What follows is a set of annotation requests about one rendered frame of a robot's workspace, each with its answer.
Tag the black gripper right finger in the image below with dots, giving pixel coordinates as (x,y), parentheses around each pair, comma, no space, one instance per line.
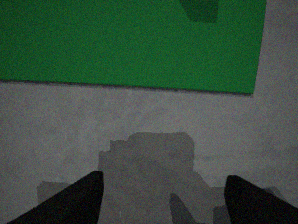
(249,204)

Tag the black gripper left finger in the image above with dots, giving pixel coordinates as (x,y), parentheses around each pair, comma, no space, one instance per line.
(80,203)

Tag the green circuit board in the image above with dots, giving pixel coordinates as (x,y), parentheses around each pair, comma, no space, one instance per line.
(192,44)

